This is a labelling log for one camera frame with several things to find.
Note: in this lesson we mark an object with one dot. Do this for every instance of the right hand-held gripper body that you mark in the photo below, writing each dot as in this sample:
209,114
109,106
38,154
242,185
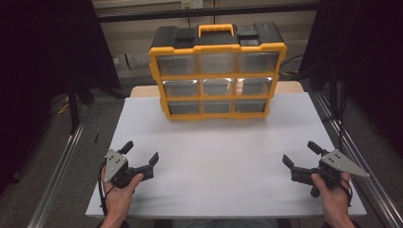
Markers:
339,164

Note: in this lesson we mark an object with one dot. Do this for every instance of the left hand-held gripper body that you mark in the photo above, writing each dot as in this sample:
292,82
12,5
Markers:
114,164

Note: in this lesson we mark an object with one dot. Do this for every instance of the person's left hand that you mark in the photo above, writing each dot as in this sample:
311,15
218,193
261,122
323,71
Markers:
120,198

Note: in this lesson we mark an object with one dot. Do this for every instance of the person's right hand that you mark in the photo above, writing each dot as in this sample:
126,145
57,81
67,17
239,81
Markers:
332,199

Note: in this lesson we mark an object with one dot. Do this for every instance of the small black floor piece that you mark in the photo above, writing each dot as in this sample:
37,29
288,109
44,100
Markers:
96,137

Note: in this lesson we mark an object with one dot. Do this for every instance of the black metal stand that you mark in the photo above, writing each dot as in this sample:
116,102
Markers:
74,107

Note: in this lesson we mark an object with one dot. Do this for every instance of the white table cover sheet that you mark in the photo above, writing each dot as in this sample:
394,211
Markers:
215,158

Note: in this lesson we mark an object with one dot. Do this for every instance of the set of clear plastic drawers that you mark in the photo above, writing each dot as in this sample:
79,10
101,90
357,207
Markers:
217,86

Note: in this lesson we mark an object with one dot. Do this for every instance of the black curtain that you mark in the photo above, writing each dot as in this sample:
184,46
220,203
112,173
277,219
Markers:
364,50
41,63

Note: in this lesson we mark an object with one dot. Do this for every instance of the yellow black drawer organizer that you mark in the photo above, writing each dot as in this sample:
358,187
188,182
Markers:
218,47

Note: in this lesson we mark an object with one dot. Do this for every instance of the black horizontal bar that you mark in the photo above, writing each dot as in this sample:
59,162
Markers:
202,13

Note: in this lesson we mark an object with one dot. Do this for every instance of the metal floor rail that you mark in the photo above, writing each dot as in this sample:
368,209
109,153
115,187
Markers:
364,158
57,177

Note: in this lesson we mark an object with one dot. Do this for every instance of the white wall outlet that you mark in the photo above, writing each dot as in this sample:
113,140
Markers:
192,3

